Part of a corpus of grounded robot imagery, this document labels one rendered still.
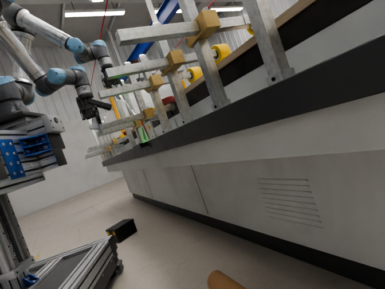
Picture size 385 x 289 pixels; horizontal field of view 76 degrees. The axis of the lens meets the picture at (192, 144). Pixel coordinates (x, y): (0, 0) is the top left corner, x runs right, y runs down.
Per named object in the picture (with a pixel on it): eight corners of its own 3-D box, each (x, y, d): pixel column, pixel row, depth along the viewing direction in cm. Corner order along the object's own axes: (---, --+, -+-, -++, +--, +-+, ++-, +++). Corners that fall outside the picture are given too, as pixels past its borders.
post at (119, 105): (132, 148, 188) (112, 92, 186) (130, 148, 192) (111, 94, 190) (137, 146, 190) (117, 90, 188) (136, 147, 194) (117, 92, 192)
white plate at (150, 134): (154, 138, 135) (148, 121, 135) (142, 143, 159) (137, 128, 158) (155, 137, 136) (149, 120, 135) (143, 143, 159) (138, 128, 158)
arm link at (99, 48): (92, 46, 152) (106, 42, 153) (98, 63, 153) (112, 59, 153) (88, 41, 144) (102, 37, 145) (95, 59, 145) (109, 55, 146)
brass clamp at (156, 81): (153, 86, 113) (149, 75, 112) (145, 94, 125) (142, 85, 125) (165, 83, 115) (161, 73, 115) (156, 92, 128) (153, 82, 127)
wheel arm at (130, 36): (121, 40, 60) (116, 26, 60) (118, 47, 64) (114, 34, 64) (264, 22, 83) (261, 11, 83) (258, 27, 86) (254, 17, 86)
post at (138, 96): (152, 140, 143) (124, 61, 141) (150, 141, 146) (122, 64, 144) (157, 139, 145) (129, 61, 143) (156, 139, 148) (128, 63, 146)
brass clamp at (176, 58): (172, 63, 90) (168, 50, 90) (161, 77, 102) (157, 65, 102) (187, 61, 93) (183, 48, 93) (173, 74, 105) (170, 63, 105)
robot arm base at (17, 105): (-9, 122, 124) (-16, 104, 123) (12, 124, 139) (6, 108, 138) (19, 113, 124) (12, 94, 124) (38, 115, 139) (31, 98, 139)
